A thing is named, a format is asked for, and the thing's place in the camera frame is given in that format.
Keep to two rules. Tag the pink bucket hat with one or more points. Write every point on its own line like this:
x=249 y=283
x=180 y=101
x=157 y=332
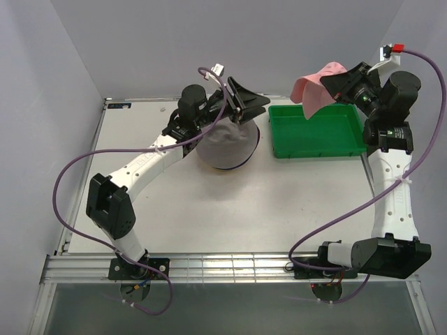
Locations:
x=311 y=94

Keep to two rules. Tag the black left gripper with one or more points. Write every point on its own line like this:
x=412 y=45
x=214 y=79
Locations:
x=248 y=101

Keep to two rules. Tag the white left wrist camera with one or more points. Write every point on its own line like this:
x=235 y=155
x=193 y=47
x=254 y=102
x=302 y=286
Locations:
x=215 y=74

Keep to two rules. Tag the blue bucket hat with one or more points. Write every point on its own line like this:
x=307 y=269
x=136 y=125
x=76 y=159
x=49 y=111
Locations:
x=251 y=157

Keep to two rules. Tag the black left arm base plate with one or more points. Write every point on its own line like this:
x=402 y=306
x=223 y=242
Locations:
x=120 y=269

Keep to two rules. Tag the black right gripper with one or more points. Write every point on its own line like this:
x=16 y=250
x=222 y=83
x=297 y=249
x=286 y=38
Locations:
x=341 y=85

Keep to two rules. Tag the grey bucket hat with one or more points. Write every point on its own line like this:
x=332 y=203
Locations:
x=207 y=149

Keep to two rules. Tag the green plastic tray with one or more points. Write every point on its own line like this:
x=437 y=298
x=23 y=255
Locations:
x=334 y=131

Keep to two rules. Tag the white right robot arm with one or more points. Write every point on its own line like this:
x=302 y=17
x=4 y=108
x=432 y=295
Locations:
x=394 y=248

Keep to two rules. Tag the aluminium front rail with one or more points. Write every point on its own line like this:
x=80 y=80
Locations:
x=183 y=269

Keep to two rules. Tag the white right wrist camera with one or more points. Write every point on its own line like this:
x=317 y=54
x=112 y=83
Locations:
x=389 y=59

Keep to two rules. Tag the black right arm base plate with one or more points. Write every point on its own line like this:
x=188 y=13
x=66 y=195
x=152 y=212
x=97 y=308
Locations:
x=305 y=273

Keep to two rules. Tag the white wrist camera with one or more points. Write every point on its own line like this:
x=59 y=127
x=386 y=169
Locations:
x=389 y=59
x=215 y=74

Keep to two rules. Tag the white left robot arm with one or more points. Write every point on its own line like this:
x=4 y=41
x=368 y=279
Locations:
x=110 y=198

